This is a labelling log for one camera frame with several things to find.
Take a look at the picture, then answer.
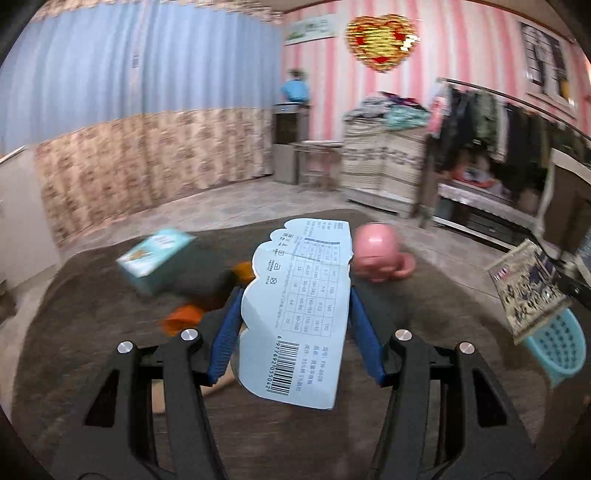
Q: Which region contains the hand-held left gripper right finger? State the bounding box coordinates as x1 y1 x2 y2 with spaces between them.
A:
350 287 542 480

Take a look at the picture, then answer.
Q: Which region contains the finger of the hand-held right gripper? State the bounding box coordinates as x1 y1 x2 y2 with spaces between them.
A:
555 270 591 297

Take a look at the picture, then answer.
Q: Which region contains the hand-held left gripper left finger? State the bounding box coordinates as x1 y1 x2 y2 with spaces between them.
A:
60 285 245 480

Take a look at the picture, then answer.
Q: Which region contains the newspaper printed packet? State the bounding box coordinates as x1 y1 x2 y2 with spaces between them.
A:
487 239 574 345

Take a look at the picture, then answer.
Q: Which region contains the light blue plastic basket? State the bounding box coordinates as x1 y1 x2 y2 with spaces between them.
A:
522 307 588 388

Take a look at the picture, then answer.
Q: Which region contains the light blue barcode card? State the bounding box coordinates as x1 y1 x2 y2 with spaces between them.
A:
238 217 355 411

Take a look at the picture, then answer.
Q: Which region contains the orange brown patterned wrapper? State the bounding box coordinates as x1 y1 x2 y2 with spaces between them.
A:
161 302 206 337

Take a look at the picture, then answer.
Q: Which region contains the pink pig toy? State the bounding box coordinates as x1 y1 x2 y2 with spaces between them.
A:
352 222 416 284

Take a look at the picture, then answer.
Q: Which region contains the teal cardboard box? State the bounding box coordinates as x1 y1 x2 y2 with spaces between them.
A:
115 227 197 296

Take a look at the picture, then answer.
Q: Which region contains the low cabinet with lace cloth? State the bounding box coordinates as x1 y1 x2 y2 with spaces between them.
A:
433 181 544 246

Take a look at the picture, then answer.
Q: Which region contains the patterned cloth covered appliance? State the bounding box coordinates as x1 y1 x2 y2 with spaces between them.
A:
344 117 431 219

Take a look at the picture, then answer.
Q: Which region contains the row of hanging clothes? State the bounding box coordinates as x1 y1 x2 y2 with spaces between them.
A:
427 85 591 204

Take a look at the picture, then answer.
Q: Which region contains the small round side table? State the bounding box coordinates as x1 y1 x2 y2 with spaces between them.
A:
290 140 343 191

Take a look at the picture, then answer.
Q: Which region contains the metal clothes rack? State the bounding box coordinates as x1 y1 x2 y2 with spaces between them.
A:
418 77 591 230

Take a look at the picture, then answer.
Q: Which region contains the grey water dispenser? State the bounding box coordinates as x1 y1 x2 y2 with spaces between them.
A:
272 102 311 186

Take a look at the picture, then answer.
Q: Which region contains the pile of folded clothes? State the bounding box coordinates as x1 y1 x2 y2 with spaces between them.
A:
346 91 433 131

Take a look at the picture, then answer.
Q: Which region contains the white cabinet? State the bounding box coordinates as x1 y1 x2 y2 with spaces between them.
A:
0 147 61 301

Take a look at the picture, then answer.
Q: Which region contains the blue covered water bottle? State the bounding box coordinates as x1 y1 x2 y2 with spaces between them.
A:
281 69 311 105

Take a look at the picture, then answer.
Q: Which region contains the blue and floral curtain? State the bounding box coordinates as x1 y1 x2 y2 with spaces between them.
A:
0 0 283 243

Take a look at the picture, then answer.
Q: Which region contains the brown board with white frame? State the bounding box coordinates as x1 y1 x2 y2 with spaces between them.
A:
537 148 591 256

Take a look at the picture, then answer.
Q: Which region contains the wall poster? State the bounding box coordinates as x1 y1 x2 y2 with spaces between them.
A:
519 21 579 110

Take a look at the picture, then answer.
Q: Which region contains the red heart wall ornament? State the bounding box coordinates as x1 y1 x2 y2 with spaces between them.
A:
346 14 419 75

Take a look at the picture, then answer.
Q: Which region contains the landscape wall picture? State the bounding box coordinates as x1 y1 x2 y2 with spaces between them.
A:
283 14 338 47

